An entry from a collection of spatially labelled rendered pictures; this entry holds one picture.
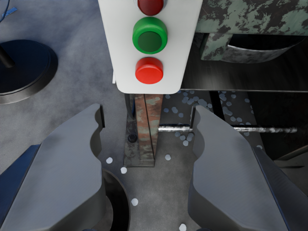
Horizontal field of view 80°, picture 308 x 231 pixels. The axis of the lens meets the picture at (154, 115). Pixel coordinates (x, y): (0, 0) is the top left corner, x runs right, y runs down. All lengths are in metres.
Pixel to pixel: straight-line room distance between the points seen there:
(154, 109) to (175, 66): 0.18
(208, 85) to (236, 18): 0.22
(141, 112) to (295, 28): 0.28
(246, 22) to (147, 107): 0.20
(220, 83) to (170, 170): 0.36
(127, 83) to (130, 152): 0.49
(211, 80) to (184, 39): 0.34
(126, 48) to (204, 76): 0.36
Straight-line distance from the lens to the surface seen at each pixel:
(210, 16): 0.30
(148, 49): 0.16
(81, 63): 1.01
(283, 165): 0.83
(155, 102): 0.33
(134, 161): 0.67
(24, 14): 1.44
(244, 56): 0.49
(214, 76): 0.52
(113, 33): 0.17
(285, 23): 0.35
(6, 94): 0.98
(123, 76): 0.21
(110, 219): 0.69
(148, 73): 0.18
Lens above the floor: 0.68
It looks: 61 degrees down
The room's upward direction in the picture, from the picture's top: 4 degrees clockwise
